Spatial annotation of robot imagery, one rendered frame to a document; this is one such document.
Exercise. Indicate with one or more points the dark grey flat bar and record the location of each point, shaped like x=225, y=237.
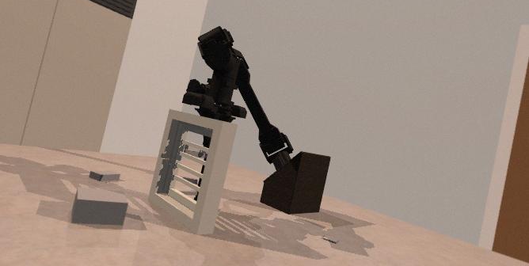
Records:
x=192, y=180

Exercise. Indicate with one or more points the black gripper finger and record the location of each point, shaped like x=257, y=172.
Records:
x=226, y=118
x=208, y=114

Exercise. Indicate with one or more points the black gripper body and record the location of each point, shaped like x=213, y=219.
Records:
x=221, y=91

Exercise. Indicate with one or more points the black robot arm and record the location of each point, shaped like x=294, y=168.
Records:
x=216, y=50

